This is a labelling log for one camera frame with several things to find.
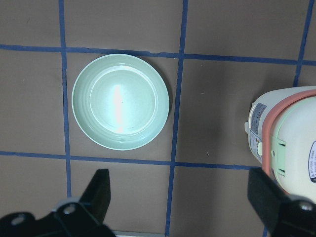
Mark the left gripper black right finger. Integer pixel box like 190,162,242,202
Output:
247,168,316,237

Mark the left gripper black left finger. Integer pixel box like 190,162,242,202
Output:
0,169,115,237

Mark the white rice cooker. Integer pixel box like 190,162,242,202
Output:
244,86,316,202

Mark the light green plate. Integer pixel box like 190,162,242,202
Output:
71,54,169,151

